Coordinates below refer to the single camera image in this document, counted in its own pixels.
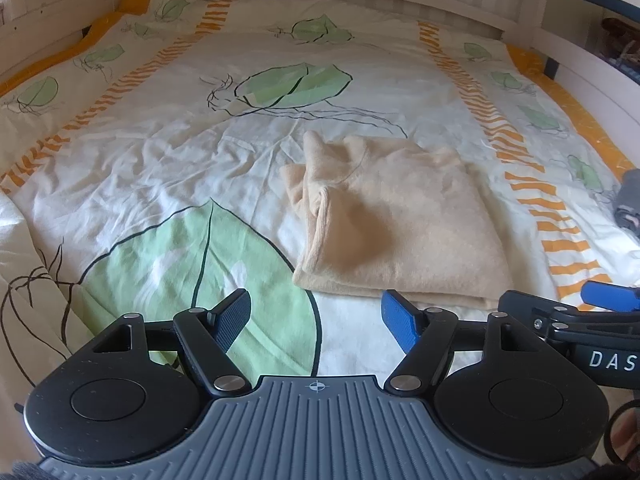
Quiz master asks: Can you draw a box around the beige knit sweater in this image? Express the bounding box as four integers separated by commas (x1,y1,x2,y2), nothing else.
280,131,512,310

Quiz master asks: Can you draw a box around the black cable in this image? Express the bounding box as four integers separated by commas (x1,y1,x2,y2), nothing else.
602,398,640,466

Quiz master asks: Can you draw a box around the white leaf-print duvet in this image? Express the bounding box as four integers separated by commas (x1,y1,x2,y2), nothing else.
1,0,639,468

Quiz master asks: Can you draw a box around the grey folded cloth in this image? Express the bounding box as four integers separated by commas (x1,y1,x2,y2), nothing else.
613,169,640,237

